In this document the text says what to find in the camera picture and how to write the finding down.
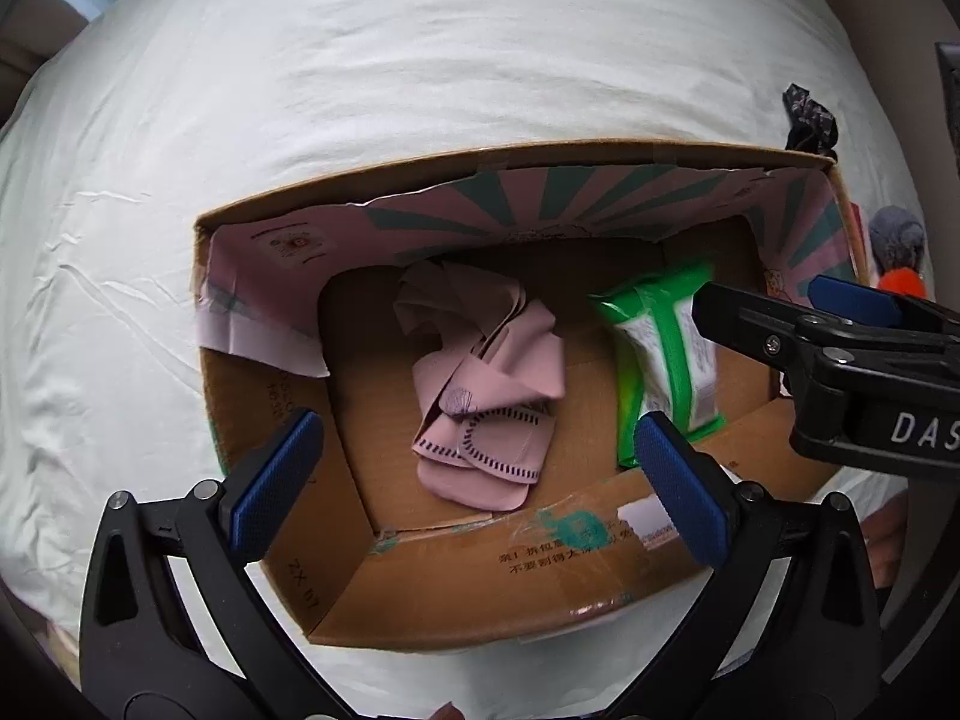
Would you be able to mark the dark patterned scrunchie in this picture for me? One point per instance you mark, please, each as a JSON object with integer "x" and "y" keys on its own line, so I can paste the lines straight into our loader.
{"x": 812, "y": 127}

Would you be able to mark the cardboard box with pink lining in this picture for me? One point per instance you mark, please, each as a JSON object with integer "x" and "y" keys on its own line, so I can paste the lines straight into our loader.
{"x": 295, "y": 293}

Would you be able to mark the grey fluffy plush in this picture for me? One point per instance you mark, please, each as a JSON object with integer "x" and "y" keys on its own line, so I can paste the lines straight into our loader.
{"x": 898, "y": 240}

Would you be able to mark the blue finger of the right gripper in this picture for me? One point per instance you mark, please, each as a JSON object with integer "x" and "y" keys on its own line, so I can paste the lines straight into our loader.
{"x": 764, "y": 329}
{"x": 877, "y": 308}

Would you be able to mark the person's right hand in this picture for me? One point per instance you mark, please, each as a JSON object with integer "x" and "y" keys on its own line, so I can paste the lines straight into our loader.
{"x": 884, "y": 532}

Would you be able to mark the green wet wipes pack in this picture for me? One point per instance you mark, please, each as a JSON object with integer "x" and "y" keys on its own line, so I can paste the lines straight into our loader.
{"x": 663, "y": 363}

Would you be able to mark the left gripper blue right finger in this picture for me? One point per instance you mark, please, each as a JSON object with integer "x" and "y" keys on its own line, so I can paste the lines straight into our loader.
{"x": 691, "y": 486}

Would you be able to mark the pale green bed sheet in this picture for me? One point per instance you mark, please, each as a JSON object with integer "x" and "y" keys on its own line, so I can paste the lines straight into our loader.
{"x": 162, "y": 110}

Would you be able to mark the orange pom-pom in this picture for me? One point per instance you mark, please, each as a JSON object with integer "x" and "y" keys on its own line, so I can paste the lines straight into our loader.
{"x": 903, "y": 281}

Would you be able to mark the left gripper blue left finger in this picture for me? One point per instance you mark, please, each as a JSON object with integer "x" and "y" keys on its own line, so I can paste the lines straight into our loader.
{"x": 263, "y": 486}

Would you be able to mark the pink cloth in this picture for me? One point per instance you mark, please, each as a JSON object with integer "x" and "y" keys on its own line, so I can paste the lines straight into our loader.
{"x": 485, "y": 394}

